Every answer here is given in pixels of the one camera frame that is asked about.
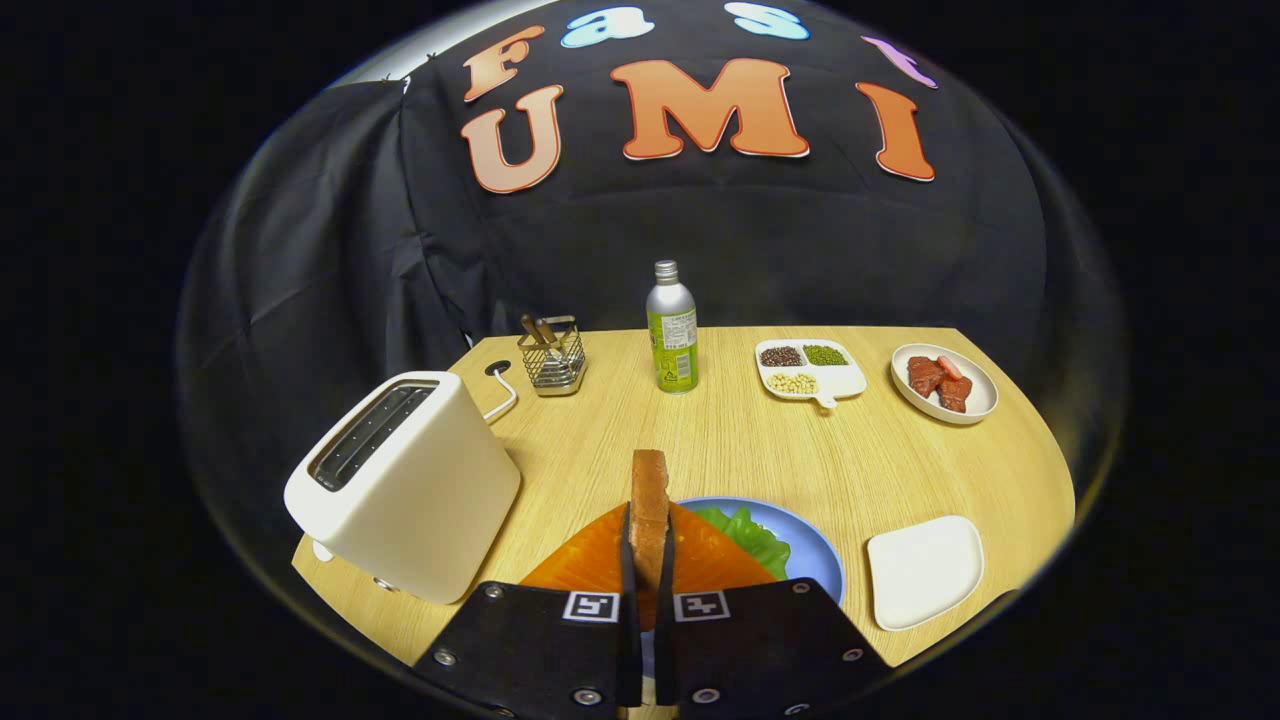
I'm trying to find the black backdrop cloth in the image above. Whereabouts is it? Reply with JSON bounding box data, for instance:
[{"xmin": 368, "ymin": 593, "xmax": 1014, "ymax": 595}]
[{"xmin": 175, "ymin": 0, "xmax": 1126, "ymax": 561}]

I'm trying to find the white round plate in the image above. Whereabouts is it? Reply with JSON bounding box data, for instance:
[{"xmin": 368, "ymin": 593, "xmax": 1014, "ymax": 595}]
[{"xmin": 890, "ymin": 343, "xmax": 1000, "ymax": 426}]

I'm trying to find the blue round plate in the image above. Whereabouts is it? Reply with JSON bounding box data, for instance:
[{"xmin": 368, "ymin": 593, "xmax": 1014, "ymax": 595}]
[{"xmin": 680, "ymin": 497, "xmax": 846, "ymax": 606}]

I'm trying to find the silver bottle with green label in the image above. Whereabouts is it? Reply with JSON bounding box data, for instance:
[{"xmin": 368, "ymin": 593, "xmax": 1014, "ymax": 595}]
[{"xmin": 645, "ymin": 260, "xmax": 700, "ymax": 395}]

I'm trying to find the toasted bread slice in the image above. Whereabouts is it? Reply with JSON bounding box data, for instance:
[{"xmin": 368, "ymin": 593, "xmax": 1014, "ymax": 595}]
[{"xmin": 630, "ymin": 449, "xmax": 671, "ymax": 631}]

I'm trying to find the wire utensil holder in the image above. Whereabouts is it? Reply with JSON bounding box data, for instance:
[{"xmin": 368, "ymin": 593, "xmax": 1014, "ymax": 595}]
[{"xmin": 517, "ymin": 316, "xmax": 588, "ymax": 398}]

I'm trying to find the white divided dish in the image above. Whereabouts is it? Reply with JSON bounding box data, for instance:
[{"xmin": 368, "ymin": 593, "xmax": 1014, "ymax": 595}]
[{"xmin": 754, "ymin": 338, "xmax": 868, "ymax": 410}]

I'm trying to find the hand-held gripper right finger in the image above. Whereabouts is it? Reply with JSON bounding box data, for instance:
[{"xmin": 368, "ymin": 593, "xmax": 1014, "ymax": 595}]
[{"xmin": 655, "ymin": 503, "xmax": 893, "ymax": 719}]

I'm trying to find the white square plate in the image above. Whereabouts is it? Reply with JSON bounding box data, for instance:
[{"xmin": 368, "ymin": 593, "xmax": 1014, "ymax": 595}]
[{"xmin": 866, "ymin": 515, "xmax": 986, "ymax": 632}]

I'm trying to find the white toaster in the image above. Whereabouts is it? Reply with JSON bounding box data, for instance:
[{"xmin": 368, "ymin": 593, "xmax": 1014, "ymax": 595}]
[{"xmin": 283, "ymin": 371, "xmax": 523, "ymax": 605}]

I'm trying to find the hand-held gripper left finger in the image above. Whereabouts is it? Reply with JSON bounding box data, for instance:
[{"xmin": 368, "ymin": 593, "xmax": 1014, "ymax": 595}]
[{"xmin": 412, "ymin": 503, "xmax": 643, "ymax": 720}]

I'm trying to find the green lettuce leaf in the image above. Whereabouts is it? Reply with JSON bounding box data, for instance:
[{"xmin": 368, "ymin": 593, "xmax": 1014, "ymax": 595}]
[{"xmin": 695, "ymin": 505, "xmax": 792, "ymax": 581}]

